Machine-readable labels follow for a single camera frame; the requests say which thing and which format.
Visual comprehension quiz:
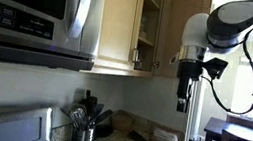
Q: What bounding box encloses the black spatula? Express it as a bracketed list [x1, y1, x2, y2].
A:
[86, 102, 106, 130]

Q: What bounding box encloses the black cooking spoon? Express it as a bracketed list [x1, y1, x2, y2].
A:
[91, 106, 115, 131]

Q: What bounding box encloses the light wooden cabinet door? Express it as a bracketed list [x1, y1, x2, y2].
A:
[151, 0, 213, 83]
[94, 0, 145, 73]

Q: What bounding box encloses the white room door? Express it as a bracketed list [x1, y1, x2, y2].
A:
[185, 79, 208, 141]

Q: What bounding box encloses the metal whisk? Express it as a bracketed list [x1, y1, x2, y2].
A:
[66, 102, 91, 132]

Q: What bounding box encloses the glass storage jar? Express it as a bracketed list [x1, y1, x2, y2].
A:
[139, 14, 152, 39]

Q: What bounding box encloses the dark kitchen utensil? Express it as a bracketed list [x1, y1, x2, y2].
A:
[79, 88, 100, 111]

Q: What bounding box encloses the round wooden board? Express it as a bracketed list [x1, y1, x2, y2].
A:
[108, 112, 135, 136]

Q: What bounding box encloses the black round dish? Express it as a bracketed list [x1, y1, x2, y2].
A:
[93, 122, 115, 141]

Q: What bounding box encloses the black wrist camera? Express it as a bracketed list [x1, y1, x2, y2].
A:
[200, 55, 230, 82]

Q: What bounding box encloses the metal cabinet door handle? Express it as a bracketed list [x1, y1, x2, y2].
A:
[130, 45, 144, 66]

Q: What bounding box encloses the wooden wall cabinet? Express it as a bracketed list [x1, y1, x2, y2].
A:
[80, 0, 165, 83]

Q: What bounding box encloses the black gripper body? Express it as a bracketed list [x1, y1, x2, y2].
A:
[174, 58, 205, 93]

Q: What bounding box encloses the black handled kitchen tool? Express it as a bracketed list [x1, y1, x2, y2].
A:
[127, 129, 160, 141]

